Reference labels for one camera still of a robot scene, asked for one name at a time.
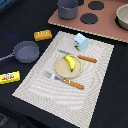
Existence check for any beige bowl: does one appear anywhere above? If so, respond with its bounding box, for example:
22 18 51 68
116 4 128 30

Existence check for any yellow toy box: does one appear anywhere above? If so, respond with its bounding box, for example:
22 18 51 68
0 71 20 84

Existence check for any knife with wooden handle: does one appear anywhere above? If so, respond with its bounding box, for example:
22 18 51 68
58 49 97 63

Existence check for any orange toy bread loaf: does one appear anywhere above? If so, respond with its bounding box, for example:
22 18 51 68
34 30 52 41

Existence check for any grey frying pan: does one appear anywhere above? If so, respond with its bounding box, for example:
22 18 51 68
0 41 40 63

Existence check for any grey cooking pot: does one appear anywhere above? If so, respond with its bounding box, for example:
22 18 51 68
57 0 78 20

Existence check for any fork with wooden handle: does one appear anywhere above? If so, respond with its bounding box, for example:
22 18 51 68
44 72 84 90

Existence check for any beige woven placemat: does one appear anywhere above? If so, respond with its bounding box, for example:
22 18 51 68
13 31 114 128

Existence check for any round wooden plate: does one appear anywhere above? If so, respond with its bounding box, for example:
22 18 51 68
55 57 82 79

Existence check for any light blue milk carton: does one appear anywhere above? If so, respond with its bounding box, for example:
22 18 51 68
74 33 89 51

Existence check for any yellow toy banana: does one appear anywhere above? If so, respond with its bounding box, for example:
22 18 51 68
64 55 75 72

